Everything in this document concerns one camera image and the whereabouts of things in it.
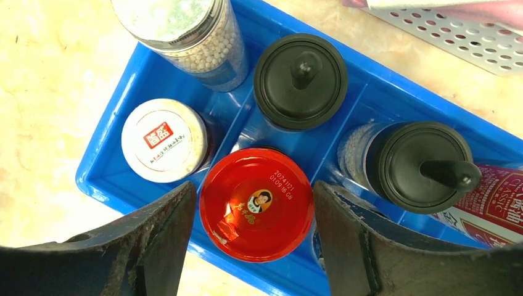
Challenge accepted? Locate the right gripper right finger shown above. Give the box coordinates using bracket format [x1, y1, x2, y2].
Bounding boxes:
[313, 181, 522, 295]

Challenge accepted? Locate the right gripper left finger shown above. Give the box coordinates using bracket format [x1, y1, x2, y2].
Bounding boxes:
[1, 182, 197, 295]

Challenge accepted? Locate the black-capped squeeze bottle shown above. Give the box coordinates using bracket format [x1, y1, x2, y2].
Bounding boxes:
[253, 33, 348, 131]
[337, 121, 482, 214]

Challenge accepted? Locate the white-lidded brown spice jar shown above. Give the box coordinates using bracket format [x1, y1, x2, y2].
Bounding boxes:
[121, 98, 223, 183]

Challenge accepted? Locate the red-lidded jar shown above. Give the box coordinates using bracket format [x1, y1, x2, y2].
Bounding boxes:
[199, 147, 314, 263]

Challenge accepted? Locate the tall dark sauce bottle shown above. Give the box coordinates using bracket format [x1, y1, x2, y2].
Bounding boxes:
[431, 164, 522, 247]

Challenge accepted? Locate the blue plastic divided tray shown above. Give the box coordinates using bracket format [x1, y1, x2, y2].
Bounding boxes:
[76, 1, 522, 295]

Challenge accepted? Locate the silver-lidded clear shaker bottle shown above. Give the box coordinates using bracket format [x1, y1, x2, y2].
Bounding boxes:
[111, 0, 249, 92]

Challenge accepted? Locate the small black cap bottle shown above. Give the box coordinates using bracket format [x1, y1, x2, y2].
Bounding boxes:
[311, 183, 387, 271]

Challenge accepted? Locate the white plastic basket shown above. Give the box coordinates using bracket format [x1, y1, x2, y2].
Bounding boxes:
[364, 8, 522, 76]

